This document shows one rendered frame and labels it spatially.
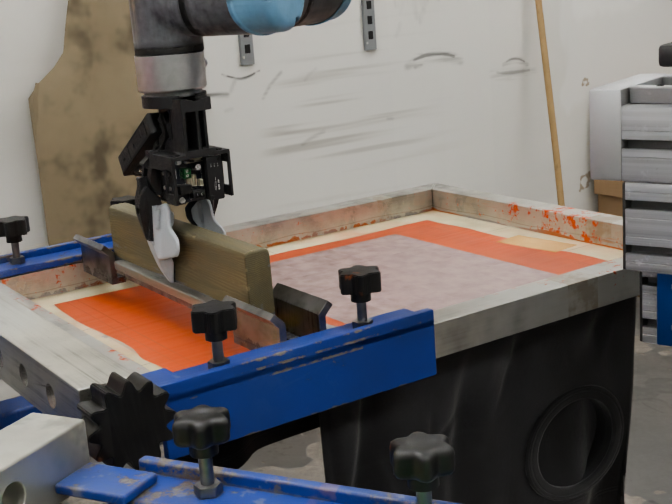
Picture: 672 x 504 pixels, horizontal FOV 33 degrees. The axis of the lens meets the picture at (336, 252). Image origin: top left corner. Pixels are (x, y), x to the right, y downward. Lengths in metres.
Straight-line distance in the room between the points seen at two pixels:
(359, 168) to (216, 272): 2.71
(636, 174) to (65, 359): 0.56
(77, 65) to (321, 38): 0.87
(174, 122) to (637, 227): 0.49
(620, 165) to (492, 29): 3.11
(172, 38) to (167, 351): 0.33
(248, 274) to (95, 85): 2.25
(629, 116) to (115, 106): 2.42
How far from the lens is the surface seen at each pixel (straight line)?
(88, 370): 0.94
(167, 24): 1.21
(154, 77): 1.22
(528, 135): 4.38
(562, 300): 1.26
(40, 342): 1.03
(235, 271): 1.16
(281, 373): 1.03
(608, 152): 1.13
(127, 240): 1.41
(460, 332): 1.17
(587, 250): 1.54
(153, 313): 1.38
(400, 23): 3.95
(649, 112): 1.11
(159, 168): 1.23
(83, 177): 3.32
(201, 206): 1.29
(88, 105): 3.33
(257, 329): 1.12
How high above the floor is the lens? 1.34
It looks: 14 degrees down
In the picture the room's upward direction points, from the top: 4 degrees counter-clockwise
